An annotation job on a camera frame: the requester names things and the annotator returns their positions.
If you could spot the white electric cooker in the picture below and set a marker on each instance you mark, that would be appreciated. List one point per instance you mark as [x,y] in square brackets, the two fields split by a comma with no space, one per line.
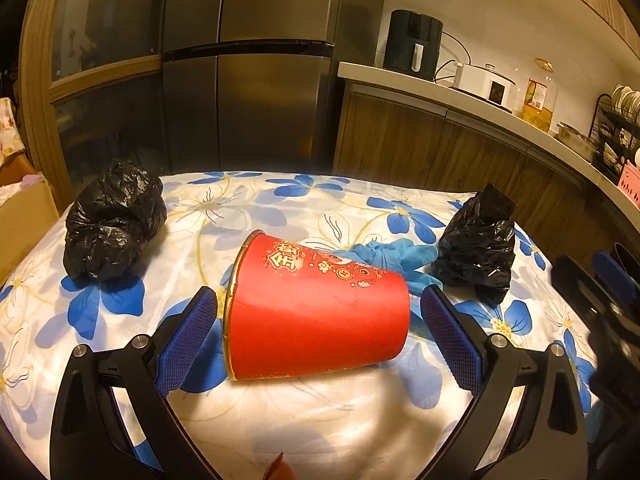
[480,85]

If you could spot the wooden glass-panel door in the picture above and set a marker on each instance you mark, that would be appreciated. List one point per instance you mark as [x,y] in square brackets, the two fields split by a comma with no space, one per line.
[100,71]

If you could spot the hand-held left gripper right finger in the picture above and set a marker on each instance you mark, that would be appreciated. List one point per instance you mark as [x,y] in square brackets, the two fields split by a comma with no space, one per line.
[450,340]

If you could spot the blue glove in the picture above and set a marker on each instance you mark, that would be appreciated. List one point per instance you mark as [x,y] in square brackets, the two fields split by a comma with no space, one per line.
[400,255]

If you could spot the steel refrigerator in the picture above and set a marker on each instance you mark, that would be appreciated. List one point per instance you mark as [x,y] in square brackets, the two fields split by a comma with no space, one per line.
[250,85]

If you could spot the blue floral tablecloth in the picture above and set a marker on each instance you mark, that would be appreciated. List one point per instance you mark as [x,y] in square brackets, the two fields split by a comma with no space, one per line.
[280,200]

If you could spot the cooking oil bottle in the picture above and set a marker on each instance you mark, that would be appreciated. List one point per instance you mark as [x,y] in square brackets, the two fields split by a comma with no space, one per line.
[537,105]

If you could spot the red paper cup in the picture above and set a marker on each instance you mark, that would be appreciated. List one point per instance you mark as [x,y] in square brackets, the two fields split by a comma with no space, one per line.
[310,320]

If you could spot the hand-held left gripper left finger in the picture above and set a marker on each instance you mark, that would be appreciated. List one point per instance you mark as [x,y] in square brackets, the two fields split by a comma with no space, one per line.
[190,340]

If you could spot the row of white plates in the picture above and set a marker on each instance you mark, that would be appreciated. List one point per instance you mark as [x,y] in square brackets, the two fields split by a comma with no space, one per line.
[625,100]

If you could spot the wooden base cabinets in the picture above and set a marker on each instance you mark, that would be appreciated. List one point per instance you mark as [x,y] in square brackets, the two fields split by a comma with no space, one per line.
[400,130]

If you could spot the floral cloth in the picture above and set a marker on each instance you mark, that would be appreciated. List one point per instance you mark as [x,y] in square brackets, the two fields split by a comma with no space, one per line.
[7,130]

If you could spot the cardboard box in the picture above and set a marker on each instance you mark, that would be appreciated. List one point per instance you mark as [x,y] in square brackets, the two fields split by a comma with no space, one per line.
[25,215]

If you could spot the black plastic bag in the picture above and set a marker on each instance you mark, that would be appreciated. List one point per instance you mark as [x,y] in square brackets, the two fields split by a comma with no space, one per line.
[475,250]
[110,225]

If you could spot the black dish rack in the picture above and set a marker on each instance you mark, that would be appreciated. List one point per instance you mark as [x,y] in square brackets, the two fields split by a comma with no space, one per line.
[607,135]

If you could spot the pink plastic basket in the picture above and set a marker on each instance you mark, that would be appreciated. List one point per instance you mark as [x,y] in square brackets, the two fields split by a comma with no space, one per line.
[631,177]

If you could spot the dark air fryer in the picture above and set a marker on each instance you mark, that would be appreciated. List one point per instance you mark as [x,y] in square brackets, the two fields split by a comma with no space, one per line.
[410,45]

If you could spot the steel bowl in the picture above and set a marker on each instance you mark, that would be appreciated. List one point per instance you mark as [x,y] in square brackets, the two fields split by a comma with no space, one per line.
[575,142]

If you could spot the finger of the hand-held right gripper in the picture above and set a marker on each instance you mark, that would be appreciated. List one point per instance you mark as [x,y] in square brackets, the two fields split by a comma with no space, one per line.
[577,285]
[610,272]

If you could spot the black trash bin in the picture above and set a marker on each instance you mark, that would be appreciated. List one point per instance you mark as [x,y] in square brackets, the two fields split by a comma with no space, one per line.
[633,255]

